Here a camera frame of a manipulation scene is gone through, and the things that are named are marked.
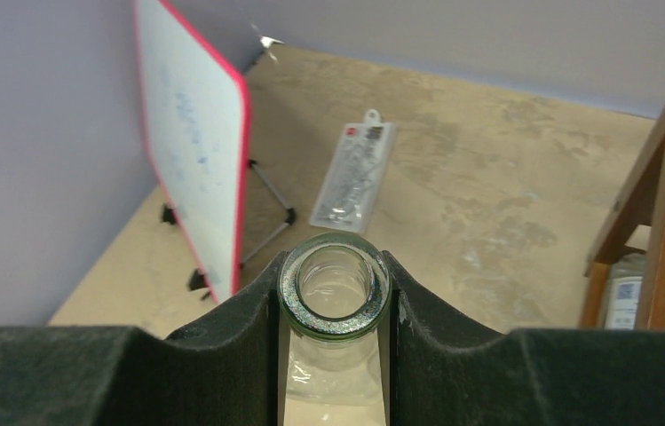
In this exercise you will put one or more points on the clear plastic package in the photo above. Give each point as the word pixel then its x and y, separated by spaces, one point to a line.
pixel 350 187

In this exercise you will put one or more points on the clear labelled bottle in rack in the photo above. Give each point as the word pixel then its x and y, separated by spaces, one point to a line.
pixel 622 292

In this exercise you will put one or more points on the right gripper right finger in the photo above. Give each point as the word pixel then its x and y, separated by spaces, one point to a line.
pixel 448 369

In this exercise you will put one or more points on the red framed whiteboard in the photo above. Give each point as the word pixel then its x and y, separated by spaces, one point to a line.
pixel 196 121

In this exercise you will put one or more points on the clear slim glass bottle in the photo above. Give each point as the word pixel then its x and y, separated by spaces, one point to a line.
pixel 334 290

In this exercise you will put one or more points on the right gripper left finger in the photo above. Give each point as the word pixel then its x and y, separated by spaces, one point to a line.
pixel 219 369

